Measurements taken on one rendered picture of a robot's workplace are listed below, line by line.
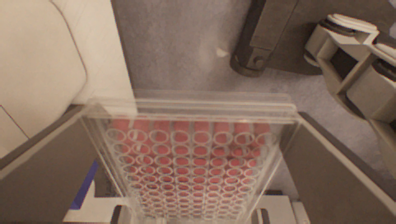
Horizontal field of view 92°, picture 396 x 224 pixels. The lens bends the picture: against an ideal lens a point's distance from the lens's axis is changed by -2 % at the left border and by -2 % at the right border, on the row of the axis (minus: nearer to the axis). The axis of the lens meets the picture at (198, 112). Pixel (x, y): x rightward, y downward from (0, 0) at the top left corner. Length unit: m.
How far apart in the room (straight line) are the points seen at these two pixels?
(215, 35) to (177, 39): 0.22
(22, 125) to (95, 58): 0.18
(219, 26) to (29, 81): 0.97
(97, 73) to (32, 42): 0.14
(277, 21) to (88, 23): 0.79
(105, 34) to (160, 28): 0.80
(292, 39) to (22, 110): 1.02
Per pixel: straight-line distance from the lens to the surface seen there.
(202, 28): 1.17
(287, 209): 2.53
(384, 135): 0.66
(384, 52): 0.76
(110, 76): 0.45
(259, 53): 1.02
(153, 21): 1.18
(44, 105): 0.36
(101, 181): 0.79
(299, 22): 1.07
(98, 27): 0.41
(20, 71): 0.33
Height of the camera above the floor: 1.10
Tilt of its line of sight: 47 degrees down
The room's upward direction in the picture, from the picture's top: 179 degrees counter-clockwise
